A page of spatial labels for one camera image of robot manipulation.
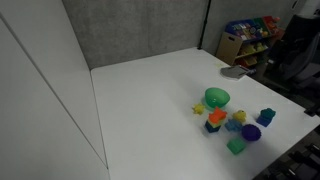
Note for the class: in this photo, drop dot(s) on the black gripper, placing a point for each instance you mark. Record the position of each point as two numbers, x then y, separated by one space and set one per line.
293 38

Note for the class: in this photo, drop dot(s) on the yellow rubber toy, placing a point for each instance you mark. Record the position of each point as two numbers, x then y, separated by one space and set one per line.
239 116

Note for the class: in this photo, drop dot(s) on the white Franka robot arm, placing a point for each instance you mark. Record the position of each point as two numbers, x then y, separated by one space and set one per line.
308 7

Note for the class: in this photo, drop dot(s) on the colourful toy bin shelf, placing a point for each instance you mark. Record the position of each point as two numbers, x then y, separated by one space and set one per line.
250 36

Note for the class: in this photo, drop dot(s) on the teal and blue block toy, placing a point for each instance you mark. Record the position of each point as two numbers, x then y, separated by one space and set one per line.
265 117

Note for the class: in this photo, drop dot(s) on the green translucent bowl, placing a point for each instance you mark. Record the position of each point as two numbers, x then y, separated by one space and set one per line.
216 98

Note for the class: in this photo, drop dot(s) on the rainbow stacked block toy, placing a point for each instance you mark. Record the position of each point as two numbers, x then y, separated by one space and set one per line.
216 118

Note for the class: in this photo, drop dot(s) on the yellow star toy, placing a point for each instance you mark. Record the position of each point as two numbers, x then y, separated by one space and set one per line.
199 108

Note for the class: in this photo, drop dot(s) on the brown cardboard box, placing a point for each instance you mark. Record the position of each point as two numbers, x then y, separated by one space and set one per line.
228 48

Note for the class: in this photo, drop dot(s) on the grey metal mounting plate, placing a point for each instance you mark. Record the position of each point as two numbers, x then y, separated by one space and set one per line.
235 72

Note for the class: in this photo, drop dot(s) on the black table edge clamp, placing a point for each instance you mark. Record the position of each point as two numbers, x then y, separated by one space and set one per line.
312 110

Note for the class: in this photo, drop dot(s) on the black stand pole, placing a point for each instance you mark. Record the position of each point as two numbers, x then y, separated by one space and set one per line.
204 26

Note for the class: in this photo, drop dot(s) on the purple bumpy ball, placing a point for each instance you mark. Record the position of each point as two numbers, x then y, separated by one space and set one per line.
251 132

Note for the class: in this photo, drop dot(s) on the green cube block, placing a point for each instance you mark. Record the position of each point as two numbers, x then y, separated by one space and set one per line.
236 146

